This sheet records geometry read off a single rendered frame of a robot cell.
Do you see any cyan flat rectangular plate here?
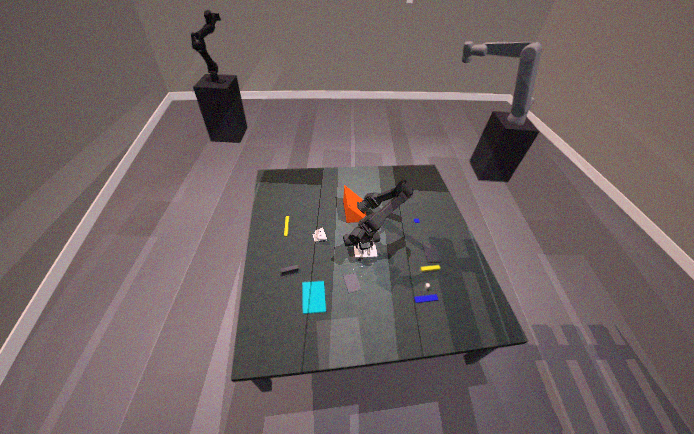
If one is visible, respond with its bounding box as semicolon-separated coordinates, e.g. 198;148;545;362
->
302;281;326;314

